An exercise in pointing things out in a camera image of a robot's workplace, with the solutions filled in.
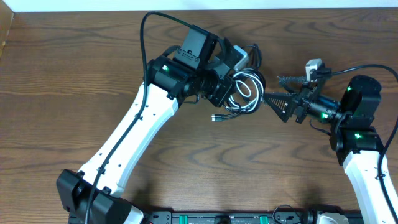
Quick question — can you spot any black USB cable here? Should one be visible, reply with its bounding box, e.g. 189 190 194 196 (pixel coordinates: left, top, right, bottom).
211 43 264 123
223 68 267 113

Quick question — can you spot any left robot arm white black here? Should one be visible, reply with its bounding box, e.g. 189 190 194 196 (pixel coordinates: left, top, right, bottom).
56 26 248 223

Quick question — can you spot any cardboard side panel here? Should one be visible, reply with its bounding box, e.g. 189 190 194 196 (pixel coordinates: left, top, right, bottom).
0 0 14 55

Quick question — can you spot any black mounting rail base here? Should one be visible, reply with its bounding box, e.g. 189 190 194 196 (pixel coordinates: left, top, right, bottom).
141 205 364 224

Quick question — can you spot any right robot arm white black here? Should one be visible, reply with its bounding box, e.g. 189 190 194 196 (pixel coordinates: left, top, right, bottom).
265 68 397 223

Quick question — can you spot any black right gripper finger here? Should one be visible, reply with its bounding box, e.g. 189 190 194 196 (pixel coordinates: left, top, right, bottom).
277 76 308 86
264 93 295 123

